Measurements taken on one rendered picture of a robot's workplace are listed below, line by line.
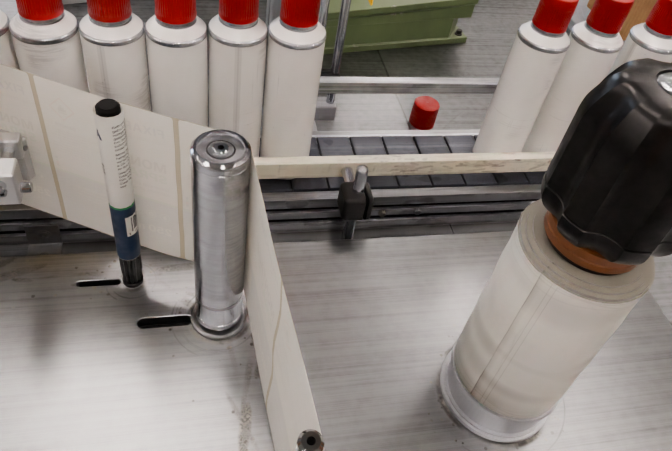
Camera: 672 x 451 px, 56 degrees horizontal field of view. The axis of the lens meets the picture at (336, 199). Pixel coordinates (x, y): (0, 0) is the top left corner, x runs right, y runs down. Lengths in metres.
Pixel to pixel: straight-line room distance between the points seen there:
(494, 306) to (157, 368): 0.26
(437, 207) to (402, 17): 0.37
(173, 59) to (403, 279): 0.28
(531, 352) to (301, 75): 0.31
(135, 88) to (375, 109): 0.38
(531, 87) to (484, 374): 0.31
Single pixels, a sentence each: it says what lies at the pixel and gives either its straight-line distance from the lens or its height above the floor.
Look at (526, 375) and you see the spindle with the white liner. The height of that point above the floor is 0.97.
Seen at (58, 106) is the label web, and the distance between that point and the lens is 0.48.
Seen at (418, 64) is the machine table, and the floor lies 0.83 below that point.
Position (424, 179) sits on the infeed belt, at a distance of 0.69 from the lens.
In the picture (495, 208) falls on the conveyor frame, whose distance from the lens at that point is 0.73.
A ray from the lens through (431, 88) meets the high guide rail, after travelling 0.69.
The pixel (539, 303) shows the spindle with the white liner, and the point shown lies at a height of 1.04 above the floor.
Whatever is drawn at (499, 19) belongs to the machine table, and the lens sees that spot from 1.15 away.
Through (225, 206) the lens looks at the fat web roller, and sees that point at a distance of 0.41.
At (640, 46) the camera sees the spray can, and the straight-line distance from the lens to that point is 0.72.
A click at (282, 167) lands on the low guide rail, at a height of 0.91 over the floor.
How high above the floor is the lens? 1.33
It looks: 44 degrees down
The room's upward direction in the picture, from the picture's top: 11 degrees clockwise
